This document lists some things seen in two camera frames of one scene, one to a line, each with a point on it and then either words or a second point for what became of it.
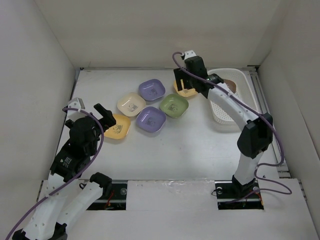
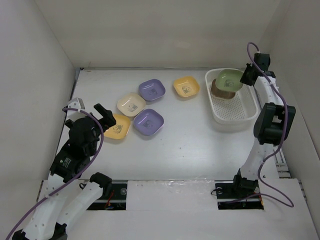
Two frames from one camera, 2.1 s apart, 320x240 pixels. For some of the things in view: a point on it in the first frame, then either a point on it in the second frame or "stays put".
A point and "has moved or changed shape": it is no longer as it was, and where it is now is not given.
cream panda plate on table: x=130 y=104 stays put
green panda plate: x=174 y=105 -> x=229 y=80
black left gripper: x=108 y=119 stays put
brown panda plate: x=231 y=84 has moved or changed shape
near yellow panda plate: x=120 y=129 stays put
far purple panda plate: x=151 y=89 stays put
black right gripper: x=181 y=74 -> x=243 y=78
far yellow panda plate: x=184 y=92 stays put
